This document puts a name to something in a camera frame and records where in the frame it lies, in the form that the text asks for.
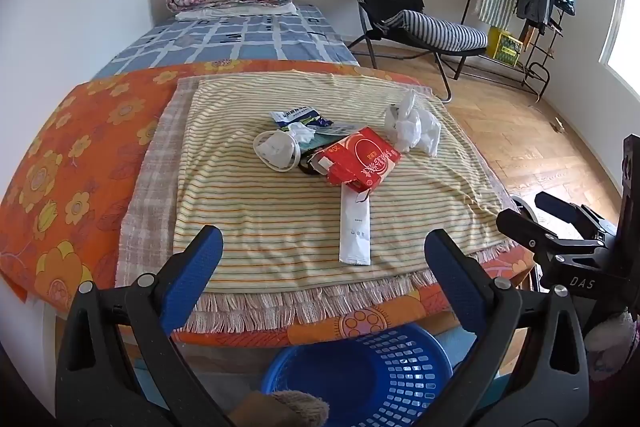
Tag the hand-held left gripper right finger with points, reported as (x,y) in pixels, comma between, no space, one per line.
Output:
(455,277)

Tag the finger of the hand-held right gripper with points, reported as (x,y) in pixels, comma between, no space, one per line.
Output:
(557,206)
(522,227)

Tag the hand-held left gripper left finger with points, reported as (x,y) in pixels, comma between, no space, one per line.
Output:
(200,267)

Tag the long white packet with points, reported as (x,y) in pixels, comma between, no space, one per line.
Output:
(355,227)

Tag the blue plastic basket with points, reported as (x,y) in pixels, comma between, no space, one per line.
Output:
(350,342)

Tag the white plastic bag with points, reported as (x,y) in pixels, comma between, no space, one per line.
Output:
(407,127)

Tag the red carton box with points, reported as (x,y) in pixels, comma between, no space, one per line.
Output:
(360,157)

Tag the white tissue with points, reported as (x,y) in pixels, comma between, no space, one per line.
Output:
(301,133)

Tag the light blue mat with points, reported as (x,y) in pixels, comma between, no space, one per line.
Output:
(450,347)

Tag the plaid fringed cloth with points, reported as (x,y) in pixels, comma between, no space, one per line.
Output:
(150,207)

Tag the yellow striped cloth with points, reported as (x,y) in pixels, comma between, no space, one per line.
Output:
(260,217)

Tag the black clothes rack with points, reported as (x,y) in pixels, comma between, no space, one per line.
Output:
(537,57)

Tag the orange floral blanket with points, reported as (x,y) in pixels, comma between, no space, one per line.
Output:
(75,157)

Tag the yellow crate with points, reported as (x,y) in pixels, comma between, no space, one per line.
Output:
(505,47)

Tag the brown fluffy cloth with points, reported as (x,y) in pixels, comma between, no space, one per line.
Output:
(290,409)

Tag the blue and white packet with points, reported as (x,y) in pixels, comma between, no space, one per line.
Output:
(295,116)

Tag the green packet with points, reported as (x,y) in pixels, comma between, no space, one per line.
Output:
(340,130)

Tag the window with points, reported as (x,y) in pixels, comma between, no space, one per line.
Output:
(625,32)

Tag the striped chair cushion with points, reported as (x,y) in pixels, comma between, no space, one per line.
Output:
(440,32)

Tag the blue checked bed sheet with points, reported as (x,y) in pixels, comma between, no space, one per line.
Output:
(235,42)

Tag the folded white sheet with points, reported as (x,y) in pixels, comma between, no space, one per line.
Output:
(235,12)

